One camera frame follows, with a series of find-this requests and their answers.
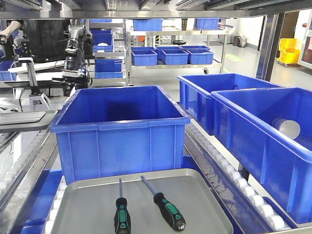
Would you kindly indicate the blue bin behind tray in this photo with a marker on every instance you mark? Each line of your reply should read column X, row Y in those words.
column 117, row 131

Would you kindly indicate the green black screwdriver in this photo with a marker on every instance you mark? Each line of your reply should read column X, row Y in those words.
column 122, row 220
column 169, row 211

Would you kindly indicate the white roller conveyor rail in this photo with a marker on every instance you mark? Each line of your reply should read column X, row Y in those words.
column 253, row 213

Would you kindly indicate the large metal tray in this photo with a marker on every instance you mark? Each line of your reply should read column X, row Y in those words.
column 89, row 206

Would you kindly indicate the white tape roll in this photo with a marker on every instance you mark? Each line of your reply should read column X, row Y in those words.
column 289, row 128

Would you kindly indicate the steel shelf rack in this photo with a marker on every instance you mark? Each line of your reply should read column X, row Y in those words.
column 274, row 10

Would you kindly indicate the yellow mop bucket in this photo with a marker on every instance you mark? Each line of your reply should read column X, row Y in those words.
column 288, row 52

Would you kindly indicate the blue bin right near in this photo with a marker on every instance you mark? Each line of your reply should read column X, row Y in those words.
column 283, row 166

